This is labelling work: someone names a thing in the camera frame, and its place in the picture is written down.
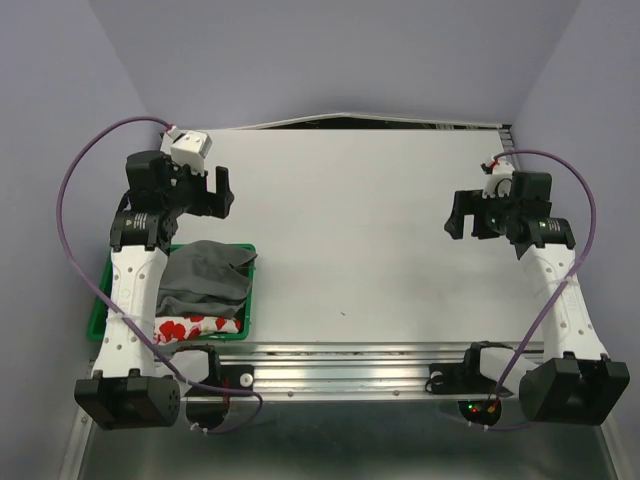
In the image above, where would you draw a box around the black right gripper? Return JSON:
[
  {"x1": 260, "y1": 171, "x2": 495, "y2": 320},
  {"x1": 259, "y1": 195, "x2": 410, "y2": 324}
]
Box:
[{"x1": 442, "y1": 186, "x2": 520, "y2": 239}]

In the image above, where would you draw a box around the grey pleated skirt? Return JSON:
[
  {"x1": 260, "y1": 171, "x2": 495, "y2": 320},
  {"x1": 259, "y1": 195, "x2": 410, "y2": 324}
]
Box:
[{"x1": 156, "y1": 240, "x2": 257, "y2": 318}]

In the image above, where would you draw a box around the white red floral skirt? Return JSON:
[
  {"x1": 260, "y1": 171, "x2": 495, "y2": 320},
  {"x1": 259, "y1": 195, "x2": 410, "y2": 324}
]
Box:
[{"x1": 153, "y1": 315, "x2": 244, "y2": 345}]

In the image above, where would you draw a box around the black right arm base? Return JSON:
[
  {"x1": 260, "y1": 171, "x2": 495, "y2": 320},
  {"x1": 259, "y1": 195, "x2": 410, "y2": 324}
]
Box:
[{"x1": 424, "y1": 341, "x2": 513, "y2": 429}]

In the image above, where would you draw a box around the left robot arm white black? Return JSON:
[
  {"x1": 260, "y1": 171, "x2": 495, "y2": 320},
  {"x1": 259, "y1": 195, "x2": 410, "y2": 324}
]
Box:
[{"x1": 74, "y1": 151, "x2": 234, "y2": 430}]

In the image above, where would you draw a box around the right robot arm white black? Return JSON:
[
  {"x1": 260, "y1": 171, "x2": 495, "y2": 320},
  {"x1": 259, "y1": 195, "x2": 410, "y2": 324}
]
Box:
[{"x1": 432, "y1": 171, "x2": 630, "y2": 425}]

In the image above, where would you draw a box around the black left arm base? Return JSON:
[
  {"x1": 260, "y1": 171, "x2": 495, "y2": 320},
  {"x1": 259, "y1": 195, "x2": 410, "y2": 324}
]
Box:
[{"x1": 171, "y1": 345, "x2": 264, "y2": 435}]

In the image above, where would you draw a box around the green plastic tray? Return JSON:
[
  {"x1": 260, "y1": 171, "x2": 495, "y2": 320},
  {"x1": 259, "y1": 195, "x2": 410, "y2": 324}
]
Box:
[{"x1": 88, "y1": 243, "x2": 258, "y2": 342}]

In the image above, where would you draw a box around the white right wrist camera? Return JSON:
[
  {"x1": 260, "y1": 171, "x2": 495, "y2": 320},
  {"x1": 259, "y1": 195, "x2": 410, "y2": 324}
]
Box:
[{"x1": 481, "y1": 159, "x2": 515, "y2": 199}]

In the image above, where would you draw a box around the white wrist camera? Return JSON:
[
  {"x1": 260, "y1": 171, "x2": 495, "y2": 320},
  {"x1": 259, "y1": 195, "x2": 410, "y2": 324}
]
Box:
[
  {"x1": 481, "y1": 159, "x2": 515, "y2": 199},
  {"x1": 170, "y1": 130, "x2": 212, "y2": 176}
]

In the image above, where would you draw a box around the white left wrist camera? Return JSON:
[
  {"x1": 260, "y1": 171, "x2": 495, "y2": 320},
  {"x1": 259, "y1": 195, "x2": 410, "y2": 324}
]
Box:
[{"x1": 170, "y1": 130, "x2": 212, "y2": 176}]

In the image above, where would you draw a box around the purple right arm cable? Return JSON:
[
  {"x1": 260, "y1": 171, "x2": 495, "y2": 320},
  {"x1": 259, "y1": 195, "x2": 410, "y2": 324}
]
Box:
[{"x1": 467, "y1": 149, "x2": 599, "y2": 432}]

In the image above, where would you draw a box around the aluminium rail frame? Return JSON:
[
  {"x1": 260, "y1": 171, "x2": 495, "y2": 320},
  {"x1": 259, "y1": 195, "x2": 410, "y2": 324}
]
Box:
[{"x1": 60, "y1": 343, "x2": 633, "y2": 479}]

